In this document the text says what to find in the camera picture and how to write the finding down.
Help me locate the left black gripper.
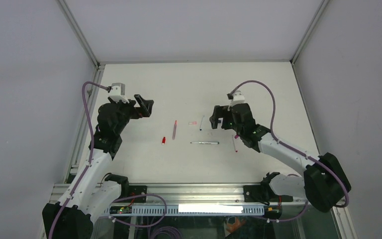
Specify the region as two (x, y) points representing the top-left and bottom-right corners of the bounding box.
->
(109, 94), (152, 134)

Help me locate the pink highlighter pen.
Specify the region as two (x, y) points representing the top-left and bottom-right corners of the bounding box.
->
(172, 120), (178, 140)

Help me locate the white pen with magenta cap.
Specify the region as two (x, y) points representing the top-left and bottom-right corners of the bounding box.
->
(190, 141), (220, 145)

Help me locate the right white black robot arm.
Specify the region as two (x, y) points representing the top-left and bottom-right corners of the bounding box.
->
(209, 103), (352, 212)

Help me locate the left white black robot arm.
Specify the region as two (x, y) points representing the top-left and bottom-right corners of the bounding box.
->
(42, 94), (154, 239)

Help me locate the white blue-tip pen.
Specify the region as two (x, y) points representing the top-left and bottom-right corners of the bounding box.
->
(199, 115), (205, 131)

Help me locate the white red-tip pen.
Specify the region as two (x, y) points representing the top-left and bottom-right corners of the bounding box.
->
(232, 135), (238, 153)

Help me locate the orange object under table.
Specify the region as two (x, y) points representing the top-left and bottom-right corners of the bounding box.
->
(225, 217), (246, 233)

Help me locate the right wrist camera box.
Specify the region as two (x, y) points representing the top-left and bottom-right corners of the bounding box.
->
(227, 90), (246, 109)

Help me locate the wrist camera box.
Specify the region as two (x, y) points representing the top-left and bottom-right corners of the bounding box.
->
(108, 83), (129, 104)
(227, 90), (246, 109)

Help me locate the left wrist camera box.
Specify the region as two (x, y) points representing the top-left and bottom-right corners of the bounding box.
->
(108, 83), (129, 104)

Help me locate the aluminium mounting rail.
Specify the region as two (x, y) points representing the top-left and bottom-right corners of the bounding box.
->
(49, 183), (307, 206)

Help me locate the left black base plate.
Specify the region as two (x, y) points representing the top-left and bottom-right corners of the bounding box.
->
(127, 185), (148, 203)

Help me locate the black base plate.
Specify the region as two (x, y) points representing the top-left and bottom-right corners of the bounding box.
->
(127, 185), (148, 203)
(243, 185), (293, 204)

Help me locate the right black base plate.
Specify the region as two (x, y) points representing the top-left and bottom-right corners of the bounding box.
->
(243, 185), (293, 204)

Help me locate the white slotted cable duct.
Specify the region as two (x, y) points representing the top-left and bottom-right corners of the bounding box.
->
(105, 204), (265, 217)

